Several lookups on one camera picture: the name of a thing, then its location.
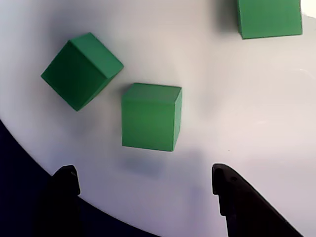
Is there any blue woven table cloth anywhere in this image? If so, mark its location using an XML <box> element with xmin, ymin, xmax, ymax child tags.
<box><xmin>0</xmin><ymin>118</ymin><xmax>158</xmax><ymax>237</ymax></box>

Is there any white round plate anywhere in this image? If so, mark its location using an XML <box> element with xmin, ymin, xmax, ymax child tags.
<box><xmin>0</xmin><ymin>0</ymin><xmax>316</xmax><ymax>237</ymax></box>

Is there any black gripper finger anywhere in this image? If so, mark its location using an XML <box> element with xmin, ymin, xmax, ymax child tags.
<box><xmin>212</xmin><ymin>162</ymin><xmax>305</xmax><ymax>237</ymax></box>
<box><xmin>34</xmin><ymin>164</ymin><xmax>83</xmax><ymax>237</ymax></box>

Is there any green cube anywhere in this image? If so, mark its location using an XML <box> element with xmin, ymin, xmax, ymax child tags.
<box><xmin>120</xmin><ymin>82</ymin><xmax>183</xmax><ymax>153</ymax></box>
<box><xmin>237</xmin><ymin>0</ymin><xmax>303</xmax><ymax>40</ymax></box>
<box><xmin>40</xmin><ymin>32</ymin><xmax>124</xmax><ymax>112</ymax></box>

